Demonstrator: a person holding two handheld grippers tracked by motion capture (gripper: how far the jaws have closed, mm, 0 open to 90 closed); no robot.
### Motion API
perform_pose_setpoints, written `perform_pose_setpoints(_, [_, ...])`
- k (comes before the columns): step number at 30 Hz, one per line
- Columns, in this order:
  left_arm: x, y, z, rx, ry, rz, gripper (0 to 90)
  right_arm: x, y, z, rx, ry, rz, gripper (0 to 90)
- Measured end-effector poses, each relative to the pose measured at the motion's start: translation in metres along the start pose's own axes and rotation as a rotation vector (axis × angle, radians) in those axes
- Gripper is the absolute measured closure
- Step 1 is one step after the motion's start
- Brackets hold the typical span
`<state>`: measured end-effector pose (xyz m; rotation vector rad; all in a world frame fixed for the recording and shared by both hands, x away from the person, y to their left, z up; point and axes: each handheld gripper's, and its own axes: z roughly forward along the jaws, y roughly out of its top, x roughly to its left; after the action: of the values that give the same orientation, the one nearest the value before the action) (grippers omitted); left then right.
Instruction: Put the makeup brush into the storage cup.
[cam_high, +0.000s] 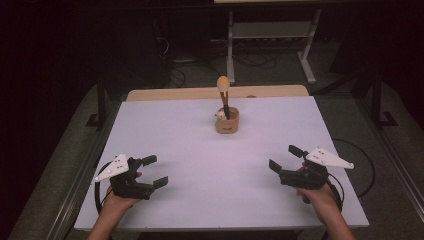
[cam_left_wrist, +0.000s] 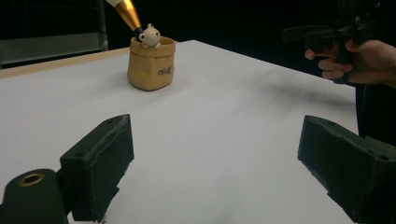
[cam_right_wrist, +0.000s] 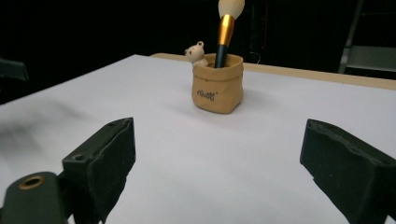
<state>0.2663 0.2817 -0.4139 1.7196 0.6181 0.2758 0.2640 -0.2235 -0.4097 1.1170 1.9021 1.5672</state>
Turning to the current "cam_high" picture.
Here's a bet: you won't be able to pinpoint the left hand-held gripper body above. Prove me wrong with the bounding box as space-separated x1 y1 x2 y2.
93 153 156 201

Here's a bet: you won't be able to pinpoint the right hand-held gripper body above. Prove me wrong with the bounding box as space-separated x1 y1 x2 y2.
278 147 355 192

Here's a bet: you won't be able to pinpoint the round wooden brush holder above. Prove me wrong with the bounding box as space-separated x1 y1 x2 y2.
214 106 241 135

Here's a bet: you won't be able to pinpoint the makeup brush with dark handle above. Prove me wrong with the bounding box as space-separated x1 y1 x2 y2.
216 75 232 121

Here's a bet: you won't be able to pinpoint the person's left hand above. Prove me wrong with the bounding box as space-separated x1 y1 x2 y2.
102 170 144 212

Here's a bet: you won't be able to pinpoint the person's right hand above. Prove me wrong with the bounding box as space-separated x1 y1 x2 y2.
295 165 342 219

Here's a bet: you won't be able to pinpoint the white board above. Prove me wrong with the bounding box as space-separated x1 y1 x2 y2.
73 95 370 232

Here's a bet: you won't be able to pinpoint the black metal stand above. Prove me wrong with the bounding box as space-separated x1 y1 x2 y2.
85 74 108 132
370 69 400 130

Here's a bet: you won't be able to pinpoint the light wooden table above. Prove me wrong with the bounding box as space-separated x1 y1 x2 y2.
125 84 310 102

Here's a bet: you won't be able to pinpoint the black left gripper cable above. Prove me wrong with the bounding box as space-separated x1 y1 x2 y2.
93 160 114 215

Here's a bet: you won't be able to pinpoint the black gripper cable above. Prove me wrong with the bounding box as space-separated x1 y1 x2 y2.
93 160 114 215
326 137 377 198

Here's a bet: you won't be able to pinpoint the black wrist strap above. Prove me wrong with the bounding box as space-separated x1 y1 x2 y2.
328 181 345 213

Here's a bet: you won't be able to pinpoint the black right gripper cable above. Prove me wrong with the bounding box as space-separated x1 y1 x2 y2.
326 137 377 198

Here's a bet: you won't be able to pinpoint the black floor cables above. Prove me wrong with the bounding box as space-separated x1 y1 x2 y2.
151 19 278 88

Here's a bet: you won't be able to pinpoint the white metal desk frame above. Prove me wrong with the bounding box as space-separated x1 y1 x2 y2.
225 8 323 86

